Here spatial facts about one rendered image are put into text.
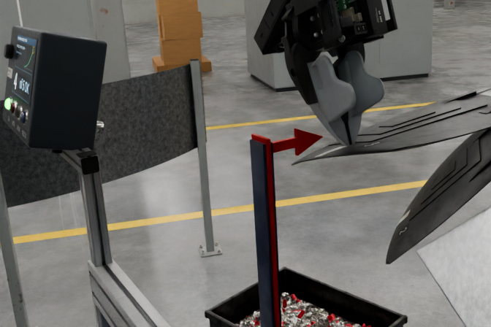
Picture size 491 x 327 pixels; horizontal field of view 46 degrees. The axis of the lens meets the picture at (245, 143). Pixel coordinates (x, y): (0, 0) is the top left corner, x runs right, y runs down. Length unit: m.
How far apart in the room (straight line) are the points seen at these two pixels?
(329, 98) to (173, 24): 8.07
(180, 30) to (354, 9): 8.09
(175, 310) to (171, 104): 0.88
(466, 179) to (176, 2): 7.90
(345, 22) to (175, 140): 2.14
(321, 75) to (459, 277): 0.28
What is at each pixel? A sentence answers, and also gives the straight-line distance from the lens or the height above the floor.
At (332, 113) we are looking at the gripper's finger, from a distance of 0.58.
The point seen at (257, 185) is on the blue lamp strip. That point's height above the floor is 1.15.
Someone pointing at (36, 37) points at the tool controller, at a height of 1.24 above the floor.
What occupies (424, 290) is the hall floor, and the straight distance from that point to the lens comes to 2.64.
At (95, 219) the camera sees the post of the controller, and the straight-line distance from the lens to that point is 1.01.
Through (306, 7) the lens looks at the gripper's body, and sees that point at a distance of 0.56.
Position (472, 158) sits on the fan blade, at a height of 1.06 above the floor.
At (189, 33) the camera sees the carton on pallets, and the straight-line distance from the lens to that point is 8.65.
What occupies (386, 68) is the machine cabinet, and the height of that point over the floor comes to 0.16.
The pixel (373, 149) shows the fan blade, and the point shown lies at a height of 1.17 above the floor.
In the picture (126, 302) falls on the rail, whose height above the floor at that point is 0.86.
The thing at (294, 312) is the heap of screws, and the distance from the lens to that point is 0.87.
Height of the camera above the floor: 1.32
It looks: 16 degrees down
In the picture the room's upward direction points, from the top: 4 degrees counter-clockwise
